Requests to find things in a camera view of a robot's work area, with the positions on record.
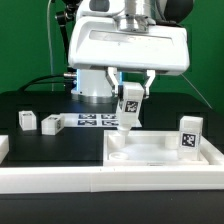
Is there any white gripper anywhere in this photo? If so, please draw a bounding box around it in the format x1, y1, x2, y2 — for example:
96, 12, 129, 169
68, 16, 190, 99

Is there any white square table top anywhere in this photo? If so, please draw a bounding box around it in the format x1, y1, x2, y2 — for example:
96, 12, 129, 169
103, 130, 209, 166

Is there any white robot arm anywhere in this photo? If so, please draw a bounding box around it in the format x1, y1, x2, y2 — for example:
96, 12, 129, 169
68, 0, 195, 103

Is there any white U-shaped fence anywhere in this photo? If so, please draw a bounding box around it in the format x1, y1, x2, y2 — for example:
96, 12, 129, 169
0, 140, 224, 194

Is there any thin grey cable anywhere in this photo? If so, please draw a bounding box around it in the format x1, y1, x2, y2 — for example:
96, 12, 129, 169
181, 73, 214, 110

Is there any white marker base plate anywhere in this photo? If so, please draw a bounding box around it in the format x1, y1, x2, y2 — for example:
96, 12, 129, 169
59, 112, 142, 129

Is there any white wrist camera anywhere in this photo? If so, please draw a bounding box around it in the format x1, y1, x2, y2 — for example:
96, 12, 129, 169
77, 0, 125, 17

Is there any black cable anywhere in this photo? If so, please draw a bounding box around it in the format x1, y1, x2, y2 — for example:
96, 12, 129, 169
18, 73, 68, 93

